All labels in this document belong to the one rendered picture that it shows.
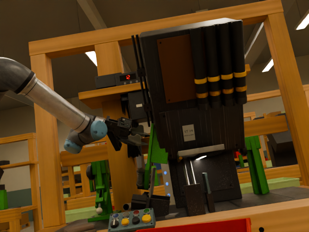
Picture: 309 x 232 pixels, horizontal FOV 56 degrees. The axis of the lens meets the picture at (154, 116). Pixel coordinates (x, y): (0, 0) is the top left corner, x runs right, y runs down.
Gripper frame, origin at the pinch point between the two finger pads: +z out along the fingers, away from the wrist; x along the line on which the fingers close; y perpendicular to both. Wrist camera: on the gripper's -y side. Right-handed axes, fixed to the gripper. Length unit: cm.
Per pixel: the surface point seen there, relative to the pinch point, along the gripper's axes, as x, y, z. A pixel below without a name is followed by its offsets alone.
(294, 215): -41, 20, 50
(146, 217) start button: -44.8, 6.3, 5.9
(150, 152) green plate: -14.0, 6.2, 2.9
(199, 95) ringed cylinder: -9.2, 34.5, 14.7
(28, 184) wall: 625, -888, -396
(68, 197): 558, -814, -213
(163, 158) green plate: -14.3, 5.1, 8.4
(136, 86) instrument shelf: 28.1, 10.2, -11.3
